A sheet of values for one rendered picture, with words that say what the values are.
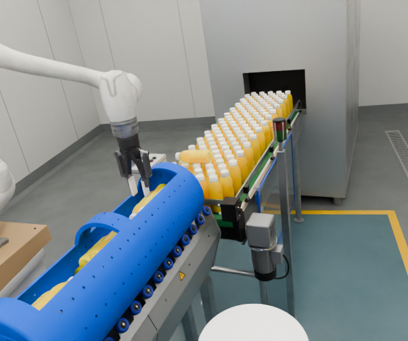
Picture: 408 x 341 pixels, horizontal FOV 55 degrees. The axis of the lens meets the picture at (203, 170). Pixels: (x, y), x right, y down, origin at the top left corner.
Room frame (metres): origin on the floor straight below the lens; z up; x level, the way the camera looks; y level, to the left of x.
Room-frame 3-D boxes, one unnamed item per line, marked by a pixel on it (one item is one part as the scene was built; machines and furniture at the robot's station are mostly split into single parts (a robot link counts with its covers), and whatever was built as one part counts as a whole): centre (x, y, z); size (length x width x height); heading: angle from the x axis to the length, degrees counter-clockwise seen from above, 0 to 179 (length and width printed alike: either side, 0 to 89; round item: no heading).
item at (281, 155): (1.73, -0.39, 0.55); 0.04 x 0.04 x 1.10; 63
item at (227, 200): (1.50, -0.09, 0.95); 0.10 x 0.07 x 0.10; 63
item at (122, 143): (1.27, 0.24, 1.40); 0.08 x 0.07 x 0.09; 63
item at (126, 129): (1.27, 0.24, 1.47); 0.09 x 0.09 x 0.06
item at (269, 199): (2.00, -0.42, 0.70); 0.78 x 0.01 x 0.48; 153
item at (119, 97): (1.29, 0.24, 1.58); 0.13 x 0.11 x 0.16; 177
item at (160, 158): (1.87, 0.28, 1.05); 0.20 x 0.10 x 0.10; 153
